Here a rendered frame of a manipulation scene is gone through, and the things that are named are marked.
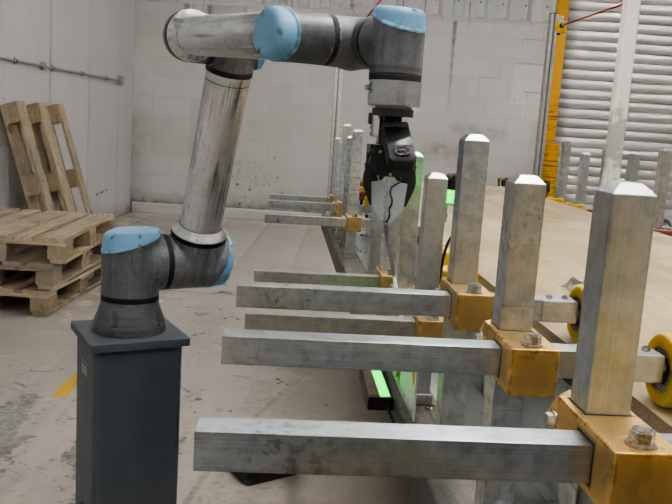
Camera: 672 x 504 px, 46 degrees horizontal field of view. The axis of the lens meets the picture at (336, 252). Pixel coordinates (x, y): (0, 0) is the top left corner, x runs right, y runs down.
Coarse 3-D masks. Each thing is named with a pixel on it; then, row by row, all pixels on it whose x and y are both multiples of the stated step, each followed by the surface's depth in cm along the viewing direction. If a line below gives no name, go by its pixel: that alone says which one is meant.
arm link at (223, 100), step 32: (224, 64) 188; (256, 64) 192; (224, 96) 192; (224, 128) 196; (192, 160) 203; (224, 160) 201; (192, 192) 205; (224, 192) 207; (192, 224) 208; (192, 256) 210; (224, 256) 216
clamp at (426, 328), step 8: (416, 320) 132; (424, 320) 130; (440, 320) 131; (416, 328) 132; (424, 328) 130; (432, 328) 130; (440, 328) 130; (416, 336) 132; (424, 336) 130; (432, 336) 130; (440, 336) 130
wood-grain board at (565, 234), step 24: (552, 216) 283; (576, 216) 289; (552, 240) 218; (576, 240) 221; (480, 264) 170; (552, 264) 177; (576, 264) 179; (552, 288) 149; (648, 288) 155; (648, 312) 133; (552, 336) 115; (648, 336) 116; (648, 408) 85
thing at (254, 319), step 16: (256, 320) 131; (272, 320) 132; (288, 320) 132; (304, 320) 132; (320, 320) 132; (336, 320) 132; (352, 320) 133; (368, 320) 133; (384, 320) 133; (400, 320) 133
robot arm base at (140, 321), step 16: (112, 304) 204; (128, 304) 204; (144, 304) 206; (96, 320) 207; (112, 320) 205; (128, 320) 204; (144, 320) 206; (160, 320) 211; (112, 336) 203; (128, 336) 203; (144, 336) 205
